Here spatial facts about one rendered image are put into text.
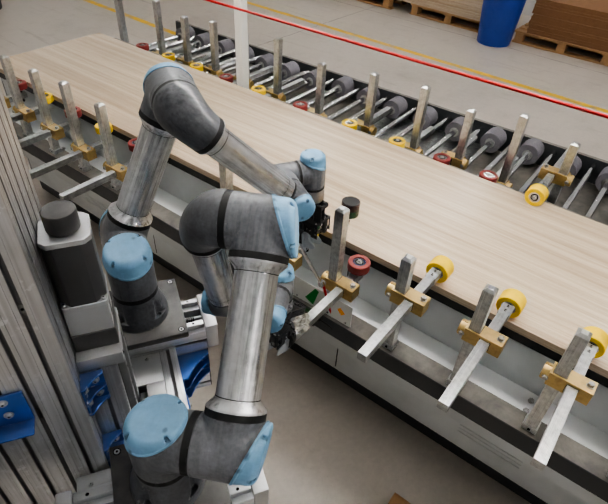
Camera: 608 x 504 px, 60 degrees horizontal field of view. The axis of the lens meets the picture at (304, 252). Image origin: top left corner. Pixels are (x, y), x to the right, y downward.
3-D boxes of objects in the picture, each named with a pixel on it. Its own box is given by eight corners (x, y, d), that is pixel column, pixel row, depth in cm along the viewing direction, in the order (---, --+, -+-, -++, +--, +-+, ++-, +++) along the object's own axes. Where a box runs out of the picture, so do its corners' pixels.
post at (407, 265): (387, 363, 185) (411, 261, 155) (379, 358, 187) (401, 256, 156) (392, 357, 188) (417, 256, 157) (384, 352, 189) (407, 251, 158)
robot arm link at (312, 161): (293, 149, 150) (320, 144, 153) (292, 182, 157) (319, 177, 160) (303, 162, 145) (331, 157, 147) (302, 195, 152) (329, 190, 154)
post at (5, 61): (30, 145, 283) (1, 57, 252) (27, 143, 285) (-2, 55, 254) (36, 143, 285) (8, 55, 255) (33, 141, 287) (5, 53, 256)
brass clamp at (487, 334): (496, 360, 151) (501, 348, 148) (453, 337, 157) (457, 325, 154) (504, 347, 155) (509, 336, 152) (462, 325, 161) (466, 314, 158)
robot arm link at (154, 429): (144, 422, 107) (134, 382, 98) (208, 432, 106) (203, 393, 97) (120, 478, 98) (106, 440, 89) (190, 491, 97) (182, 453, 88)
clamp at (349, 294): (350, 303, 180) (352, 292, 177) (319, 285, 186) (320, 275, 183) (359, 294, 184) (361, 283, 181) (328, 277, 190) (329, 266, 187)
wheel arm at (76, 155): (31, 181, 234) (29, 173, 231) (27, 179, 235) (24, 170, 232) (113, 146, 261) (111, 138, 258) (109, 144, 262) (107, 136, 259)
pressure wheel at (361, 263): (359, 294, 187) (363, 271, 179) (340, 284, 190) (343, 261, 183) (371, 283, 192) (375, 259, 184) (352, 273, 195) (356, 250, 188)
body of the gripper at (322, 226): (315, 241, 162) (317, 210, 154) (294, 231, 166) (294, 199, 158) (330, 230, 166) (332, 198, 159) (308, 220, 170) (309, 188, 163)
